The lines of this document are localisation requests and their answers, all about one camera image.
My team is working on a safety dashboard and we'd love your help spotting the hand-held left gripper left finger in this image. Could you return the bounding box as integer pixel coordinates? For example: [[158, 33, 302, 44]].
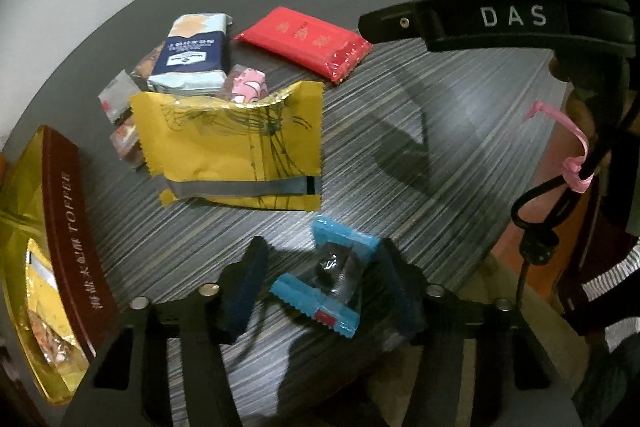
[[60, 236, 271, 427]]

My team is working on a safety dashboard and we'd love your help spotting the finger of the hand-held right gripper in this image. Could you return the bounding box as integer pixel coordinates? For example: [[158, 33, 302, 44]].
[[357, 1, 437, 44]]

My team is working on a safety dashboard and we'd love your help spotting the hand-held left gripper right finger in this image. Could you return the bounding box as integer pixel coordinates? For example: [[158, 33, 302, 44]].
[[376, 238, 584, 427]]

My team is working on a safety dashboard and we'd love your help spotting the blue dark candy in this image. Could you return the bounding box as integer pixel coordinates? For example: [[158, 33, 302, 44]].
[[269, 215, 382, 339]]

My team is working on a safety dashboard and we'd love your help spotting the yellow snack packet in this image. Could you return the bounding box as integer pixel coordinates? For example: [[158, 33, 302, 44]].
[[129, 82, 324, 212]]

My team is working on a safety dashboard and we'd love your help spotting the gold and brown candy box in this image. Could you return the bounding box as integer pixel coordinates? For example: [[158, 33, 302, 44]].
[[0, 124, 122, 408]]

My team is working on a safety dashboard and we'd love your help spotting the blue soda cracker packet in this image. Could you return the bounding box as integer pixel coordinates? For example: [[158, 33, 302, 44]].
[[148, 12, 234, 96]]

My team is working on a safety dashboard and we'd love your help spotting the person's right hand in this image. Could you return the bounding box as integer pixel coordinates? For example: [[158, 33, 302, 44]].
[[547, 52, 603, 152]]

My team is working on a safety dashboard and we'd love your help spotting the red snack packet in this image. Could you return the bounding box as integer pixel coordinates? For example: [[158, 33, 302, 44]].
[[234, 6, 374, 84]]

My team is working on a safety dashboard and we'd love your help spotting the pink ribbon tie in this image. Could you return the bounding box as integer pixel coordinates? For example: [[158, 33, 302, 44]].
[[522, 99, 597, 194]]

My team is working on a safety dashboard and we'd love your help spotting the pink printed candy wrapper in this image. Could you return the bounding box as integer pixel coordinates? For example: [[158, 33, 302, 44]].
[[218, 64, 267, 106]]

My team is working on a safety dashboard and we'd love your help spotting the clear fried twist snack packet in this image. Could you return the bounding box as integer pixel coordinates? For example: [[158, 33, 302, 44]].
[[98, 47, 167, 172]]

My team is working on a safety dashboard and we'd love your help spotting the person's dark striped clothing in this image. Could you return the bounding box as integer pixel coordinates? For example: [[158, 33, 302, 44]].
[[552, 177, 640, 427]]

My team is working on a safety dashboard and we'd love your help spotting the black cable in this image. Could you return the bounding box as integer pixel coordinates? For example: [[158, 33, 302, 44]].
[[510, 174, 601, 358]]

